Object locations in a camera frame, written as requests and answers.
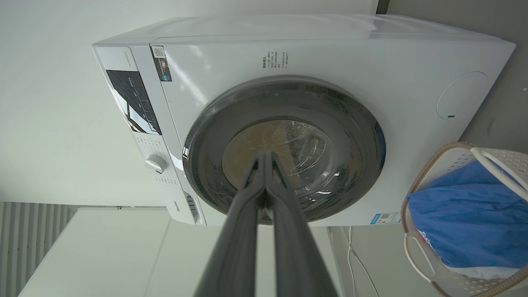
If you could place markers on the white detergent drawer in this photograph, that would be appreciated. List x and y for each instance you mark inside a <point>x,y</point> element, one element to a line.
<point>185,208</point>

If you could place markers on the white front-load washing machine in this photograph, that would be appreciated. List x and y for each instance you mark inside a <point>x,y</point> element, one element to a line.
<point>231,62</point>

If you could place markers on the black control display panel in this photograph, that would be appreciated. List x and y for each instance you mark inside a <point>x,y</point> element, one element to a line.
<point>134,101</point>

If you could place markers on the dark brand sticker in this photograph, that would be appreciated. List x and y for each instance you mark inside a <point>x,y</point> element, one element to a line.
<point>162,64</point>

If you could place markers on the blue energy label sticker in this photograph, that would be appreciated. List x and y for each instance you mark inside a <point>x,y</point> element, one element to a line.
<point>385,218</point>

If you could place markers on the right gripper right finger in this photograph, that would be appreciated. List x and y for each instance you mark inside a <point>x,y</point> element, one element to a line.
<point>297,255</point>

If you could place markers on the steel washing machine drum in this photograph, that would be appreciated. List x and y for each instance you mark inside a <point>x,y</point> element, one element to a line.
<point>305,140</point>

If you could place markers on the grey ribbed panel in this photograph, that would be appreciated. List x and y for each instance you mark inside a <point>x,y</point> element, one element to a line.
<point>24,235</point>

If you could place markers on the round white filter cover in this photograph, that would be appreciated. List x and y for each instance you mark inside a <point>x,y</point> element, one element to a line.
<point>463,95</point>

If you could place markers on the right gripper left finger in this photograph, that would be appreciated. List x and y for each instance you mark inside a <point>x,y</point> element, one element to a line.
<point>235,247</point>

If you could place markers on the white woven laundry basket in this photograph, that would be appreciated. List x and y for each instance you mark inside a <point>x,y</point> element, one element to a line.
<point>462,284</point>

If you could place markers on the blue garment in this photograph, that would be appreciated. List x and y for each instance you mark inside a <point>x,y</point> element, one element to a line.
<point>470,214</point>

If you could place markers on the white garment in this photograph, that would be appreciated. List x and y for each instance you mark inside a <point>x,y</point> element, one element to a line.
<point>482,272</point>

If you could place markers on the silver control knob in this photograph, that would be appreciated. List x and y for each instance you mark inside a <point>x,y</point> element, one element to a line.
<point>156,163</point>

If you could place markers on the white cabinet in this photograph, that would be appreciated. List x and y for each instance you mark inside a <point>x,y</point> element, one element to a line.
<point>103,255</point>

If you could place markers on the washer door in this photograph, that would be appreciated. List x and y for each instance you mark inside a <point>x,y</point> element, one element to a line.
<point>346,123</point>

